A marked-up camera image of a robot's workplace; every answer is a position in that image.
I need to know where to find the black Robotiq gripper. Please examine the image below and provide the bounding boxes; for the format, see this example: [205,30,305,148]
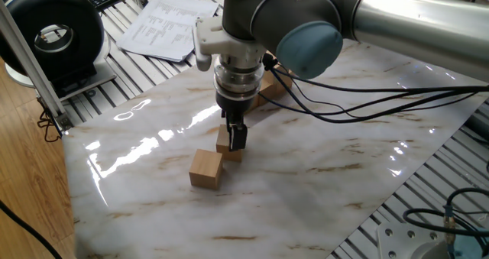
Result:
[215,92,257,153]

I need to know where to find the black wrist cable with plug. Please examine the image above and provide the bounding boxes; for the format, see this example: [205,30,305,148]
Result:
[261,52,489,109]

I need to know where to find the white plastic wrist bracket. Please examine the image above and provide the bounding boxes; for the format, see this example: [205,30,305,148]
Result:
[193,16,267,66]

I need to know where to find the thin black hanging cable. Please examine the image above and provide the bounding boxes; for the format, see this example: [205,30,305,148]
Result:
[36,98,64,144]

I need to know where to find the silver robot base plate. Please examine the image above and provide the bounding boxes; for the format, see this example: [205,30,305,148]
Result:
[376,222,452,259]

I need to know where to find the blue cable with brass connector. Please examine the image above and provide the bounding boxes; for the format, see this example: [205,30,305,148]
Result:
[442,188,489,259]

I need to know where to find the white marble pattern board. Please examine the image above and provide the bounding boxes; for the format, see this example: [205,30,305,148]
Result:
[62,37,489,259]

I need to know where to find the black ring shaped device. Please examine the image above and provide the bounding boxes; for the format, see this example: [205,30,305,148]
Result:
[0,0,118,102]

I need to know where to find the thick black floor cable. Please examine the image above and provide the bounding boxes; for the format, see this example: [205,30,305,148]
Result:
[0,198,64,259]

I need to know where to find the white printed paper stack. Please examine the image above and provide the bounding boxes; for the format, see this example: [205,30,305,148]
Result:
[116,0,220,63]

